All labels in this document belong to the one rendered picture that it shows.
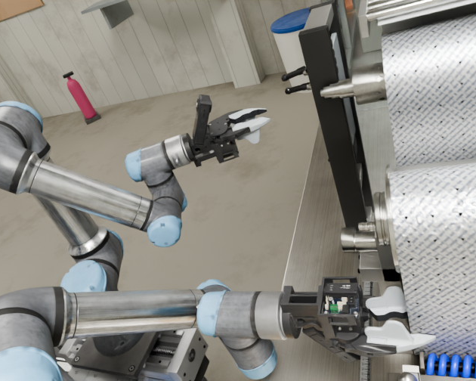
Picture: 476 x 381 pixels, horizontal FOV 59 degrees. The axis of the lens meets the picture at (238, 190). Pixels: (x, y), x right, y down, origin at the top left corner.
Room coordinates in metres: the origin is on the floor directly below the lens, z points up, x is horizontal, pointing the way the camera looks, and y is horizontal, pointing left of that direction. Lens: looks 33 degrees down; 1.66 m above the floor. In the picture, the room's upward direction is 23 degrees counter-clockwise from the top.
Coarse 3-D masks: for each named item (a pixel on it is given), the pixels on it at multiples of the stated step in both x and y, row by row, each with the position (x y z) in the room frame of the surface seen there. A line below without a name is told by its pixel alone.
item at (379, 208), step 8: (376, 192) 0.44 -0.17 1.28; (384, 192) 0.44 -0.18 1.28; (376, 200) 0.42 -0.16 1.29; (384, 200) 0.42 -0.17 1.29; (376, 208) 0.41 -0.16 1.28; (384, 208) 0.41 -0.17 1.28; (376, 216) 0.40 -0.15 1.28; (384, 216) 0.40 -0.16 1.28; (376, 224) 0.40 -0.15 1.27; (384, 224) 0.39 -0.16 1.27; (376, 232) 0.40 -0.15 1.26; (384, 232) 0.39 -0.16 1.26; (384, 240) 0.39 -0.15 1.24
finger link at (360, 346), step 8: (360, 336) 0.37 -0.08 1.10; (352, 344) 0.37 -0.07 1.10; (360, 344) 0.36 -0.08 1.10; (368, 344) 0.36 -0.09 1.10; (376, 344) 0.35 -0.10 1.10; (352, 352) 0.36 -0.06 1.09; (360, 352) 0.35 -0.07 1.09; (368, 352) 0.35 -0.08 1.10; (376, 352) 0.34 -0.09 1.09; (384, 352) 0.34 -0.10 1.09; (392, 352) 0.34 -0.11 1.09
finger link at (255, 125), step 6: (252, 120) 0.90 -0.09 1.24; (258, 120) 0.89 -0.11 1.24; (264, 120) 0.89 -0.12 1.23; (234, 126) 0.91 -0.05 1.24; (240, 126) 0.90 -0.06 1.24; (246, 126) 0.89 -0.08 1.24; (252, 126) 0.88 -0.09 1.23; (258, 126) 0.89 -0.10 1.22; (252, 132) 0.89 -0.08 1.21; (258, 132) 0.89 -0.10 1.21; (240, 138) 0.90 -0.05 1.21; (246, 138) 0.90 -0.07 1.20; (252, 138) 0.90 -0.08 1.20; (258, 138) 0.90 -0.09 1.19
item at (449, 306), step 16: (416, 288) 0.35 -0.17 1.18; (432, 288) 0.34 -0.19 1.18; (448, 288) 0.34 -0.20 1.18; (464, 288) 0.33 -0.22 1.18; (416, 304) 0.35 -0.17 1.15; (432, 304) 0.35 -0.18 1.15; (448, 304) 0.34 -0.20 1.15; (464, 304) 0.33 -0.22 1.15; (416, 320) 0.36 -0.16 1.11; (432, 320) 0.35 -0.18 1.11; (448, 320) 0.34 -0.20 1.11; (464, 320) 0.33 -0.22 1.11; (448, 336) 0.34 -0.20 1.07; (464, 336) 0.33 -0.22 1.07; (416, 352) 0.36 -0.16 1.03; (432, 352) 0.35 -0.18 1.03; (448, 352) 0.34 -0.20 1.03; (464, 352) 0.33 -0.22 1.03
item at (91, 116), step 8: (72, 72) 5.35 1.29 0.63; (72, 80) 5.34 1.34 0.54; (72, 88) 5.30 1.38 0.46; (80, 88) 5.33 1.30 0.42; (80, 96) 5.30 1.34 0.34; (80, 104) 5.30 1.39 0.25; (88, 104) 5.32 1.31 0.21; (88, 112) 5.30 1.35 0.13; (96, 112) 5.43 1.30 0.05; (88, 120) 5.26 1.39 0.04; (96, 120) 5.27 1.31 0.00
